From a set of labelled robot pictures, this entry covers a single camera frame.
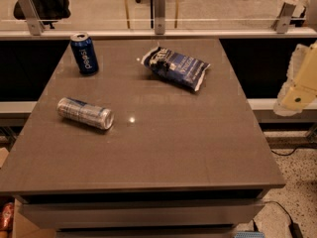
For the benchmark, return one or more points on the red snack bag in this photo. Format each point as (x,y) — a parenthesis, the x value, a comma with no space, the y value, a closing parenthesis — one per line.
(6,216)

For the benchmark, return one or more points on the silver Red Bull can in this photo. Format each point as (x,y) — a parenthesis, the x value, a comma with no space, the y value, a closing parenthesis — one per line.
(85,113)

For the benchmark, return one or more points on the black office chair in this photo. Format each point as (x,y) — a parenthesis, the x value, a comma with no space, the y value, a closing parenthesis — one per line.
(51,11)

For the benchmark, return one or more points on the glass barrier panel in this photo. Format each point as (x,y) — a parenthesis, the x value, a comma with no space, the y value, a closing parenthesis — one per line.
(103,15)

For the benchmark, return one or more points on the blue chip bag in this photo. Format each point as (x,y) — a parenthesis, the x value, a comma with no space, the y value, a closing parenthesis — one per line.
(178,68)

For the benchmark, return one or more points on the middle metal glass bracket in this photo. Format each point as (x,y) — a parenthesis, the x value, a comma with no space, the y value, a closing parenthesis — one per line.
(159,16)

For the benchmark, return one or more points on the left metal glass bracket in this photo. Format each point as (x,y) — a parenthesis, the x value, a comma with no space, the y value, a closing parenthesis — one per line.
(32,18)

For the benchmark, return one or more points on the cardboard box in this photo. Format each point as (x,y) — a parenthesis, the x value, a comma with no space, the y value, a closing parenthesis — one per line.
(24,228)

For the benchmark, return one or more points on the right metal glass bracket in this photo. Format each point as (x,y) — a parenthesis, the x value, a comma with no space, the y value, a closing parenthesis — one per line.
(282,21)

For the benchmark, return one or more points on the blue Pepsi can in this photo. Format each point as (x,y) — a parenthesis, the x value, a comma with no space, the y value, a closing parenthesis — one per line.
(84,54)

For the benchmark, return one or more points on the metal glass bracket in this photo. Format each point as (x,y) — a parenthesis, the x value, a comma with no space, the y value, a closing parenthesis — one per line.
(32,18)
(159,16)
(282,21)

